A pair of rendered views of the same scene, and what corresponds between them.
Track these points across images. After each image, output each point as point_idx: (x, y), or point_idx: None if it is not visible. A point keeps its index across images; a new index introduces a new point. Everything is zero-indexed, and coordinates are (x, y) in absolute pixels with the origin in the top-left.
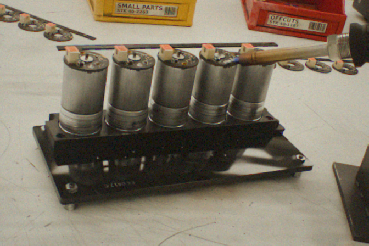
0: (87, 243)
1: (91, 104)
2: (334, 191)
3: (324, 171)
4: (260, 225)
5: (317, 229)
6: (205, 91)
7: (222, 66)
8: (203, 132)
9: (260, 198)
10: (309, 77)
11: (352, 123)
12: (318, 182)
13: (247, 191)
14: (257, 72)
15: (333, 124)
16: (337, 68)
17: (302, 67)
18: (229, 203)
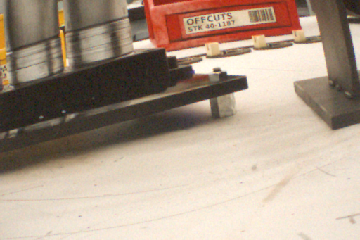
0: None
1: None
2: (299, 106)
3: (281, 99)
4: (132, 172)
5: (264, 143)
6: (15, 28)
7: None
8: (28, 95)
9: (140, 150)
10: (260, 53)
11: (324, 62)
12: (270, 109)
13: (114, 152)
14: None
15: (297, 69)
16: (300, 41)
17: (247, 50)
18: (74, 167)
